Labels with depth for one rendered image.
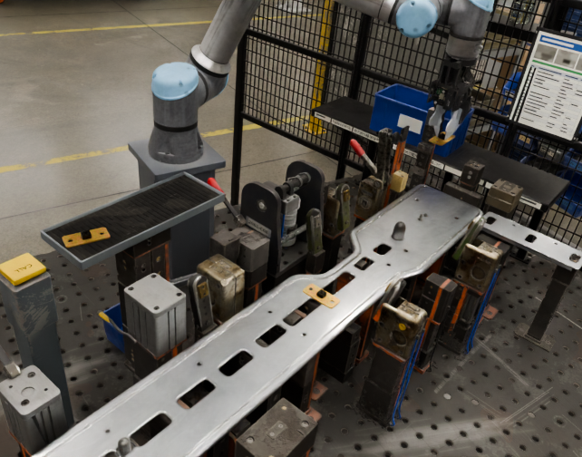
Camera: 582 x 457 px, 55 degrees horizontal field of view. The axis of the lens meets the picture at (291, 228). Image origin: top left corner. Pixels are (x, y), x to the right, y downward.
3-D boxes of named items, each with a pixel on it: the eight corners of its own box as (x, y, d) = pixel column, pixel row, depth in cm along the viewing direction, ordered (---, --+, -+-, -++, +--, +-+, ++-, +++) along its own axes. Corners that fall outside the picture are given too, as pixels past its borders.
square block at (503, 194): (479, 290, 181) (515, 196, 161) (457, 279, 185) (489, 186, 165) (489, 279, 186) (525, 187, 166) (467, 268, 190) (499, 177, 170)
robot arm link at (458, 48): (458, 29, 130) (490, 38, 126) (453, 49, 133) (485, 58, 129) (443, 34, 125) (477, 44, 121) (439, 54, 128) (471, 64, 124)
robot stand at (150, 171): (135, 255, 179) (127, 141, 156) (194, 238, 189) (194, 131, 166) (160, 293, 165) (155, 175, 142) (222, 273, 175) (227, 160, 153)
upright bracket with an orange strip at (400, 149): (373, 266, 186) (404, 129, 158) (370, 264, 187) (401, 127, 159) (377, 262, 188) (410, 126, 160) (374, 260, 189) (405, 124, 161)
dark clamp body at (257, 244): (245, 375, 143) (254, 257, 121) (209, 348, 149) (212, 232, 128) (273, 354, 150) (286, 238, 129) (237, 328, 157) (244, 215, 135)
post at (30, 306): (50, 446, 121) (14, 294, 96) (32, 425, 125) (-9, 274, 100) (81, 424, 126) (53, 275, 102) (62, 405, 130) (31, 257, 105)
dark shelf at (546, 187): (545, 213, 166) (548, 205, 164) (310, 115, 210) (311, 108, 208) (567, 189, 181) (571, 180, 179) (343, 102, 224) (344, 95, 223)
